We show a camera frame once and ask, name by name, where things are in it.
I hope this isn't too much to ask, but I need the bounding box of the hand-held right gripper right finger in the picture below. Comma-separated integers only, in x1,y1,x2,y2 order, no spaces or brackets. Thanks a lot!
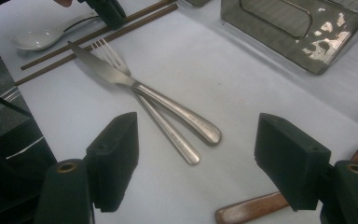
254,112,332,212

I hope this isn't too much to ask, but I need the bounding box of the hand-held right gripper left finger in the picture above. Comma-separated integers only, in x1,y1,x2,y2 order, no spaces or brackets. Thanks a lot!
86,112,140,213

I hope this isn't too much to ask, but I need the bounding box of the brown wooden chopstick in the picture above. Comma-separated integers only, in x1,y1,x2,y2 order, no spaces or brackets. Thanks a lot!
13,3,179,87
20,0,177,71

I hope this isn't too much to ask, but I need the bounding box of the steel fork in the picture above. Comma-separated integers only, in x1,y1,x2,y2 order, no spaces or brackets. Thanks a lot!
89,38,200,166

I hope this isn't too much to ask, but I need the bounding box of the brown wooden spoon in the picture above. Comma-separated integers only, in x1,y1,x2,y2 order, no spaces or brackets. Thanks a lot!
213,139,358,224

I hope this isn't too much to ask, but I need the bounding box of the white ceramic spoon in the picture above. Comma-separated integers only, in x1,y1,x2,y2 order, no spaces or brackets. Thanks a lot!
11,13,102,51

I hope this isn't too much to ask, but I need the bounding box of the grey transparent plastic bin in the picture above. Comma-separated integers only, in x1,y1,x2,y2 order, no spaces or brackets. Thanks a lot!
185,0,213,7
220,0,358,76

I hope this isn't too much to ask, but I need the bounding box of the white table sheet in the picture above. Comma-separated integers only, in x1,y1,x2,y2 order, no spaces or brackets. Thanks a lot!
0,0,358,224

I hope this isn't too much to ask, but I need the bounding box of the metal floor rail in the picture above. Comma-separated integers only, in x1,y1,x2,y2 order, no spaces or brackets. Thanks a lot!
0,86,24,122

